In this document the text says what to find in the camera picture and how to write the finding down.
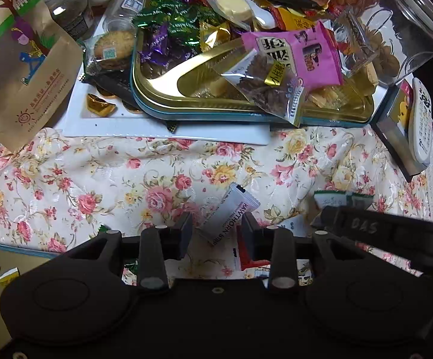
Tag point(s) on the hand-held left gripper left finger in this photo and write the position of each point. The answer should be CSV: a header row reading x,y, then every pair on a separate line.
x,y
183,235

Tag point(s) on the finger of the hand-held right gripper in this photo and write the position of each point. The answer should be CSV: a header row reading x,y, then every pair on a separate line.
x,y
328,218

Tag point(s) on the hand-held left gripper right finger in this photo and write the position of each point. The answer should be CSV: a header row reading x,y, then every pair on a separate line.
x,y
250,239

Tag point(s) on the red white snack packet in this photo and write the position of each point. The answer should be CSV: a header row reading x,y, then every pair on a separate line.
x,y
246,258

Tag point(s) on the green white snack packet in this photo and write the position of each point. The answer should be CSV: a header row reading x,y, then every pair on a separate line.
x,y
336,199

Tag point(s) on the white strip snack packet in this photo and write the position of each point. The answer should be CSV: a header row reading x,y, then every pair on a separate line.
x,y
226,213

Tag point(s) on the dark blue white snack packet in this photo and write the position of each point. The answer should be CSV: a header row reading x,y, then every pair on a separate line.
x,y
305,277

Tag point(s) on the teal gold tin of snacks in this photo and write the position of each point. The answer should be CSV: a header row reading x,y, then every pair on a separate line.
x,y
186,99

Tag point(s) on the dark box with yellow print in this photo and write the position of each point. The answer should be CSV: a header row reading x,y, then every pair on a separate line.
x,y
396,134

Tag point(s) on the floral tablecloth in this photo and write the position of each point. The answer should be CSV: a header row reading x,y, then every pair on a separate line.
x,y
89,179

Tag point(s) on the white remote control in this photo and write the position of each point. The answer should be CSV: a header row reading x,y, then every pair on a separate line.
x,y
422,119

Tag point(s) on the white flat tray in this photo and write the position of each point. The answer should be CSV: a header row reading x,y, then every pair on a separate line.
x,y
126,129

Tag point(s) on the heap of gold wrapped sweets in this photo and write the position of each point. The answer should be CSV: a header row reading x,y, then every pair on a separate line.
x,y
336,93

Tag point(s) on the gold foil coin chocolate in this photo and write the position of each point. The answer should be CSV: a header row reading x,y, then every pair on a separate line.
x,y
130,109

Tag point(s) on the clear packet of brown snack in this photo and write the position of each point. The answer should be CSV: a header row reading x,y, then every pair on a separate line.
x,y
265,86

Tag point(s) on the gold ingot candy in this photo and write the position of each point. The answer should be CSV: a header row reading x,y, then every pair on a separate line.
x,y
101,104

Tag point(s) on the pink snack packet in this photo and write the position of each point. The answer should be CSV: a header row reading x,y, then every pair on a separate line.
x,y
295,52

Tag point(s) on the black pouch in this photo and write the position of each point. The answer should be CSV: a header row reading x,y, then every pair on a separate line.
x,y
110,82

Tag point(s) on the packed round cookie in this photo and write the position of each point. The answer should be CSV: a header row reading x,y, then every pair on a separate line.
x,y
111,50

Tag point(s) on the orange yellow snack packet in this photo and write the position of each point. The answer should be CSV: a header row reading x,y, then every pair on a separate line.
x,y
293,18

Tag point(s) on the clear plastic jar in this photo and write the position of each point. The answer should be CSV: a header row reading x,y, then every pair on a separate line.
x,y
396,26

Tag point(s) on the pile of wrapped candies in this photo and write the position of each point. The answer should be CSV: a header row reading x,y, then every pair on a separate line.
x,y
171,22

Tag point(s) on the pale round pastry packet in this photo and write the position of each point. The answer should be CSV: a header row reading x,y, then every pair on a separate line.
x,y
235,7

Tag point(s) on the kraft paper bag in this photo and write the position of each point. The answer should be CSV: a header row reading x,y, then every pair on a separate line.
x,y
18,71

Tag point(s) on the clear plastic cup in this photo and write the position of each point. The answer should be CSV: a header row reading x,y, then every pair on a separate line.
x,y
124,9

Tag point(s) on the clear plastic bottle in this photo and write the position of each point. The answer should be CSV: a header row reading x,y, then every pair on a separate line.
x,y
65,3

